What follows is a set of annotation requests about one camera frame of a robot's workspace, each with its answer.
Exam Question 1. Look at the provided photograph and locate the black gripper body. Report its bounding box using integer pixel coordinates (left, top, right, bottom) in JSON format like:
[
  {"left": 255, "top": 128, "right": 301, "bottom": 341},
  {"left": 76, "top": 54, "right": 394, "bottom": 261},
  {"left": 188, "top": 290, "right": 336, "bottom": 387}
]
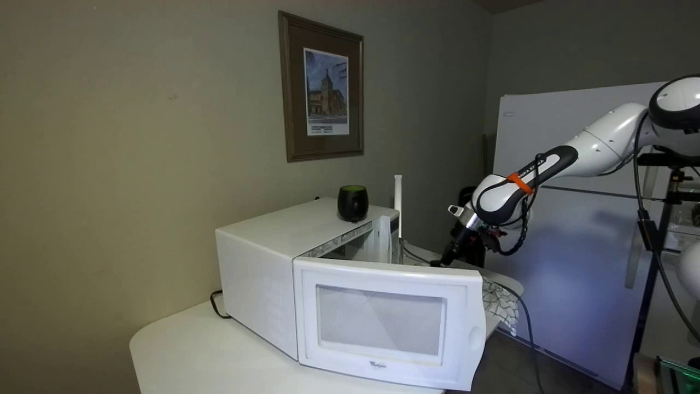
[{"left": 435, "top": 215, "right": 474, "bottom": 269}]

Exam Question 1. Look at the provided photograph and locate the white microwave door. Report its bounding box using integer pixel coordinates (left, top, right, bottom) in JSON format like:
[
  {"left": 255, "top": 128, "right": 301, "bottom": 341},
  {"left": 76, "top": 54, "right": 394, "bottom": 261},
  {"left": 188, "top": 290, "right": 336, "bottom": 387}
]
[{"left": 291, "top": 256, "right": 491, "bottom": 392}]

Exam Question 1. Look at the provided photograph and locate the white microwave oven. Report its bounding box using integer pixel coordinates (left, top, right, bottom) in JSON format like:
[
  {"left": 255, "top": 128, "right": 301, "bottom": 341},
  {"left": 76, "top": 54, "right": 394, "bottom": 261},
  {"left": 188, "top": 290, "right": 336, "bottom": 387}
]
[{"left": 214, "top": 195, "right": 404, "bottom": 364}]

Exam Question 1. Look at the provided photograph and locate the white plastic rod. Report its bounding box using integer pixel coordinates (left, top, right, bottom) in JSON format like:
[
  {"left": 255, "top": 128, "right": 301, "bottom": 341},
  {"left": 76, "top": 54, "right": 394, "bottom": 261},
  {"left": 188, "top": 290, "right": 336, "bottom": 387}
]
[{"left": 391, "top": 172, "right": 405, "bottom": 243}]

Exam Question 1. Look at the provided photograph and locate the white checkered dish towel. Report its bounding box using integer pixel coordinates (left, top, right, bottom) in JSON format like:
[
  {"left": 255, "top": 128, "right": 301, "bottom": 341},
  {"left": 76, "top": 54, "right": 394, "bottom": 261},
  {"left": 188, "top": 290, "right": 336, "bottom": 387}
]
[{"left": 479, "top": 271, "right": 526, "bottom": 336}]

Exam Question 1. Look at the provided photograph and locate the black mug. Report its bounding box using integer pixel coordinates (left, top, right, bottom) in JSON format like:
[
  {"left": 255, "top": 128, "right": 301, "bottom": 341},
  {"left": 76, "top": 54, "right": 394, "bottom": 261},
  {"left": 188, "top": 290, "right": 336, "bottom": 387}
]
[{"left": 338, "top": 183, "right": 373, "bottom": 225}]

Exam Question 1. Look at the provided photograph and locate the white panel board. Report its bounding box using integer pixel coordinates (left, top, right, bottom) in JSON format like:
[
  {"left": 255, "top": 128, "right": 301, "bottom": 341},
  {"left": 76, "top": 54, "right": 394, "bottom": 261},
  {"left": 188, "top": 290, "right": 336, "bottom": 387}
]
[{"left": 491, "top": 79, "right": 674, "bottom": 389}]

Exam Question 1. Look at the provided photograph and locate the framed building picture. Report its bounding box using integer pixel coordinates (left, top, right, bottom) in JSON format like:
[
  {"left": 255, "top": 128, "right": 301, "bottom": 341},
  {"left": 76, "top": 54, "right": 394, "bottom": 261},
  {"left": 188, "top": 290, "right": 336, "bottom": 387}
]
[{"left": 278, "top": 9, "right": 367, "bottom": 163}]

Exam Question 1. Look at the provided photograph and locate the thin dark cable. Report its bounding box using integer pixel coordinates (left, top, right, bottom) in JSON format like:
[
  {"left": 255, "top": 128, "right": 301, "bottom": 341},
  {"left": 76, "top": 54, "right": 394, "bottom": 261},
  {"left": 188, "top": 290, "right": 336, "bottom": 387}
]
[{"left": 483, "top": 275, "right": 546, "bottom": 394}]

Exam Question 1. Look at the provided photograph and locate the black camera stand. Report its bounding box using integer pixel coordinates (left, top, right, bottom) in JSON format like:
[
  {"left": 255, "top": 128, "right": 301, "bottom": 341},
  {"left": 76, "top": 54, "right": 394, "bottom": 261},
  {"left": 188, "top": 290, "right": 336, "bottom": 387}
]
[{"left": 622, "top": 144, "right": 700, "bottom": 394}]

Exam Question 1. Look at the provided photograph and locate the black microwave power cord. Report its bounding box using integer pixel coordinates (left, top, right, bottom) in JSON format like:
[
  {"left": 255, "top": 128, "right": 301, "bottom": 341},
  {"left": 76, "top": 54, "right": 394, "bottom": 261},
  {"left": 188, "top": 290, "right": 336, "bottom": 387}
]
[{"left": 209, "top": 286, "right": 231, "bottom": 321}]

